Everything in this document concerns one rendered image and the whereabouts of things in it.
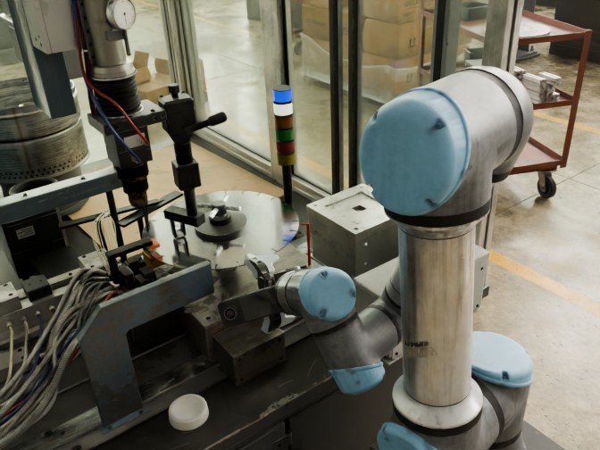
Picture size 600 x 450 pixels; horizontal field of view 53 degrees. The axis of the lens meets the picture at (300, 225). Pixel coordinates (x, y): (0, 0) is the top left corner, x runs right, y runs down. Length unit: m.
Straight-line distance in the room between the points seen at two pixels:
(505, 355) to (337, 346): 0.24
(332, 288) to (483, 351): 0.24
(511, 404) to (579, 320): 1.78
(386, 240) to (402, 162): 0.81
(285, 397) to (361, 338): 0.31
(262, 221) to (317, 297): 0.48
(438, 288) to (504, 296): 2.05
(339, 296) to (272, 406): 0.36
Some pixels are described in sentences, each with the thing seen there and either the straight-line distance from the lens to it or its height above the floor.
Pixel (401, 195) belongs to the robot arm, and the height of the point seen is 1.30.
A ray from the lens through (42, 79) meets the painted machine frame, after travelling 1.19.
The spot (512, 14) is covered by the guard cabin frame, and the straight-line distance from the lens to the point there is 1.22.
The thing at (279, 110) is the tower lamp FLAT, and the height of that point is 1.11.
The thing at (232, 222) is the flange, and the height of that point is 0.96.
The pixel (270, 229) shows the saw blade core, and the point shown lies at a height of 0.95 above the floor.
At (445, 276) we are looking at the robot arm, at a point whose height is 1.19.
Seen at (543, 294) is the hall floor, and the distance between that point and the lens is 2.80.
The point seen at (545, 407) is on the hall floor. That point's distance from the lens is 2.28.
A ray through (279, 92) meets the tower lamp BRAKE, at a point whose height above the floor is 1.15.
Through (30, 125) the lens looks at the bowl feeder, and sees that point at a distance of 1.74.
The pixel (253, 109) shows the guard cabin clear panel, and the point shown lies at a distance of 1.98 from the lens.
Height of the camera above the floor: 1.58
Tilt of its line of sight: 30 degrees down
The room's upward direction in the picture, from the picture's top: 3 degrees counter-clockwise
